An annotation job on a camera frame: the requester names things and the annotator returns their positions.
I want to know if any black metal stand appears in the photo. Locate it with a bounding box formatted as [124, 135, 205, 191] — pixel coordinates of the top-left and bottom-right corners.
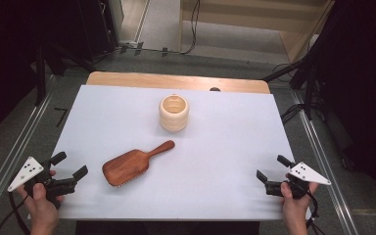
[33, 40, 96, 108]
[262, 48, 321, 121]

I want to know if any right hand-held gripper cable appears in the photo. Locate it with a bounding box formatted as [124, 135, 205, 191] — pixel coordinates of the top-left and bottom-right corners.
[305, 189, 326, 235]

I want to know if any person's left hand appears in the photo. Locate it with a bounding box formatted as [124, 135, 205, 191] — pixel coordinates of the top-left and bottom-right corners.
[16, 181, 65, 230]

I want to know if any black equipment cabinet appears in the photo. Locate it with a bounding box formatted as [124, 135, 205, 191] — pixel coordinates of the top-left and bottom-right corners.
[77, 0, 125, 63]

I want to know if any left hand-held gripper cable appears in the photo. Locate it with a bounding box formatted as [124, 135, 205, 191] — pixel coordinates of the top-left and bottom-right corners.
[0, 191, 31, 235]

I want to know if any cream ribbed cup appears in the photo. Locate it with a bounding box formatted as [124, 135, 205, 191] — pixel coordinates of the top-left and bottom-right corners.
[158, 93, 190, 133]

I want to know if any wooden paddle hairbrush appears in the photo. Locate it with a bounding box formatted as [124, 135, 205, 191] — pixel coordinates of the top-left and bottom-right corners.
[101, 139, 176, 188]

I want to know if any dark curtain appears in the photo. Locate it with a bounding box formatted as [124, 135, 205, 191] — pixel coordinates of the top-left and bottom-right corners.
[0, 0, 81, 148]
[306, 0, 376, 213]

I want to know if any hand-held gripper cable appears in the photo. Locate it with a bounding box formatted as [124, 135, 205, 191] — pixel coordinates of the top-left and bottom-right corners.
[0, 191, 31, 235]
[305, 189, 326, 235]

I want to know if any aluminium floor rail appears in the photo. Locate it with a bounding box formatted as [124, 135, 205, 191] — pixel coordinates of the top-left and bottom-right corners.
[0, 74, 55, 223]
[291, 91, 360, 235]

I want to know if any light wooden shelf unit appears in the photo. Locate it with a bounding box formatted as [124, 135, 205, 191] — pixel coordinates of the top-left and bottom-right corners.
[178, 0, 336, 64]

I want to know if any black hanging cable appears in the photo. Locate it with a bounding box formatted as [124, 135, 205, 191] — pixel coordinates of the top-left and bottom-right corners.
[94, 0, 202, 63]

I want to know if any person's right hand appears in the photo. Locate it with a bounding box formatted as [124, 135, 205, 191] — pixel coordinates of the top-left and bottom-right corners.
[280, 181, 319, 227]

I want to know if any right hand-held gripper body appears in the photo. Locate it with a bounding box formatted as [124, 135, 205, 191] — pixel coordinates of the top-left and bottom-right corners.
[264, 162, 333, 201]

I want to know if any bundle of black floor cables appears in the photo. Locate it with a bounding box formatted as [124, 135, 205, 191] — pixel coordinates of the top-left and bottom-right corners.
[279, 102, 308, 126]

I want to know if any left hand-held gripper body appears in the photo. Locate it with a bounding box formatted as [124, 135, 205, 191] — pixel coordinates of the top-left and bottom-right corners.
[7, 156, 79, 210]

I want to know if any white table cover board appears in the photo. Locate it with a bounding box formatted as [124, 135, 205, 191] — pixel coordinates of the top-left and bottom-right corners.
[28, 84, 311, 221]

